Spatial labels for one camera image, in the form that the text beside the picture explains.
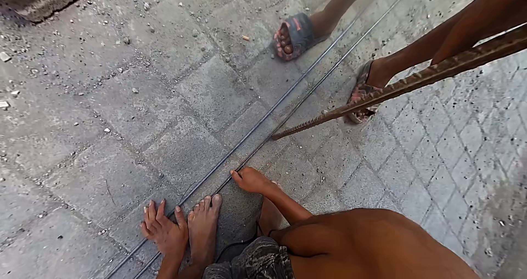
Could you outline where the person's right hand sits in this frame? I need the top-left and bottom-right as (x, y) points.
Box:
(230, 166), (273, 194)

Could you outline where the person's left hand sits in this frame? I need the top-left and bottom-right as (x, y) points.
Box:
(140, 199), (189, 256)

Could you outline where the smooth grey metal rod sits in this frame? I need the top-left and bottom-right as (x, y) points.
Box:
(104, 7), (368, 279)

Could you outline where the dark ribbed metal rod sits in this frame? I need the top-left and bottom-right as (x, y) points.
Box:
(133, 0), (416, 279)

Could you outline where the person's right forearm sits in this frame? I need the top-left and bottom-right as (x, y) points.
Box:
(263, 182), (314, 225)

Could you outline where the person's left forearm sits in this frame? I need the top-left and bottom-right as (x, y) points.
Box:
(156, 252), (185, 279)

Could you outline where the thick rusty brown rebar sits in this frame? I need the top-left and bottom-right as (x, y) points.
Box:
(272, 23), (527, 141)

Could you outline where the black cord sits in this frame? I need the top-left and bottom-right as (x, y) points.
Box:
(215, 221), (264, 264)

